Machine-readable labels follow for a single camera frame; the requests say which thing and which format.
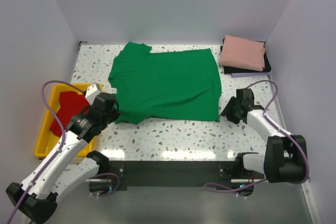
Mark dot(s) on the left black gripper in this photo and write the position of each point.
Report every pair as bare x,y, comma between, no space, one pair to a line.
115,115

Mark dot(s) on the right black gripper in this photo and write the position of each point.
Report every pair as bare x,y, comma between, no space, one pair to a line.
227,111

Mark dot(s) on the green t-shirt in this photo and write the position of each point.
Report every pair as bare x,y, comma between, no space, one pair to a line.
178,85

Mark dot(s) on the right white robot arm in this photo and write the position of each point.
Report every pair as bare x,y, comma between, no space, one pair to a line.
285,158

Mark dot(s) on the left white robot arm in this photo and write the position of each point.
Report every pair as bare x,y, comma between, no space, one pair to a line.
38,195

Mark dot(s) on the folded lavender t-shirt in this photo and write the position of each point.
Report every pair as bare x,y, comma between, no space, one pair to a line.
249,74

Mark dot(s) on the red t-shirt in bin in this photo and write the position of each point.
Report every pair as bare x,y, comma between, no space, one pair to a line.
68,104

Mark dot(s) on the folded black t-shirt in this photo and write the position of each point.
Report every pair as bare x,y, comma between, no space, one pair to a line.
229,70

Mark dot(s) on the folded pink t-shirt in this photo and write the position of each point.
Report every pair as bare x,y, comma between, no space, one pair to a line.
242,53

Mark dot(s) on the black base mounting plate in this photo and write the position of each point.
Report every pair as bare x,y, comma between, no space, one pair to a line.
171,174

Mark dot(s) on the yellow plastic bin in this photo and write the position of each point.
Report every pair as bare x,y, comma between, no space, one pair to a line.
50,131

